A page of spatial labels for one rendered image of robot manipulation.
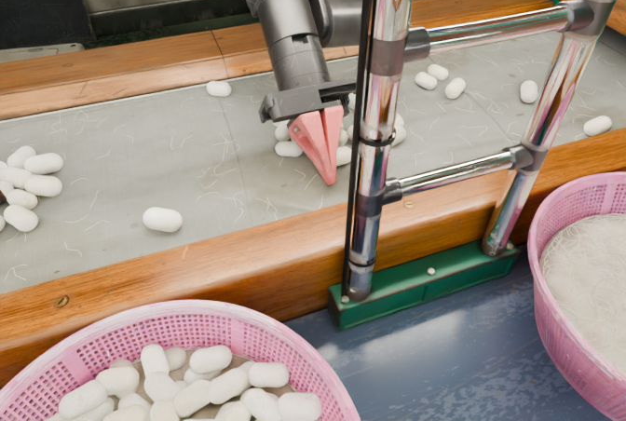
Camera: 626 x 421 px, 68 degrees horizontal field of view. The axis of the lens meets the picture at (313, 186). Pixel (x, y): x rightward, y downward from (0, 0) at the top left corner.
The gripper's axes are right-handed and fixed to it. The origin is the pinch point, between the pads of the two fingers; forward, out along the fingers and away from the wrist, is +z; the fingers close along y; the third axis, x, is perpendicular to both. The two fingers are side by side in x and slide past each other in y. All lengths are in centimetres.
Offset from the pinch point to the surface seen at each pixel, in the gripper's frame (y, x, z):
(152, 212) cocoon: -18.1, 0.0, -0.8
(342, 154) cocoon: 2.6, 1.7, -2.3
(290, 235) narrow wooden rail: -6.7, -5.2, 4.6
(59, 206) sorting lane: -27.3, 6.0, -4.4
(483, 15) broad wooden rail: 38.5, 17.5, -21.1
